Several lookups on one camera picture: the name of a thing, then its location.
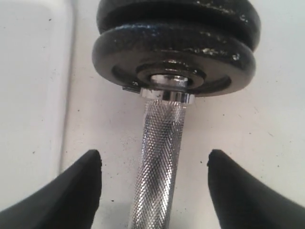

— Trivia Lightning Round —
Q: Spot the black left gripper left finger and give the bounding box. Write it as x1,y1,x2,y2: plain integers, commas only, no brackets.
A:
0,150,102,229

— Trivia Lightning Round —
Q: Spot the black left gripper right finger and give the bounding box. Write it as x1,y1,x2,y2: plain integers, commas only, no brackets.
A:
207,149,305,229

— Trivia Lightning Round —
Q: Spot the chrome threaded dumbbell bar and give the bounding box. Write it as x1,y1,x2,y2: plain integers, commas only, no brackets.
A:
128,74,194,229

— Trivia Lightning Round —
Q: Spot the black weight plate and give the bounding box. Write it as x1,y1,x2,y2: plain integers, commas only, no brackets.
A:
92,22,256,97
96,0,261,51

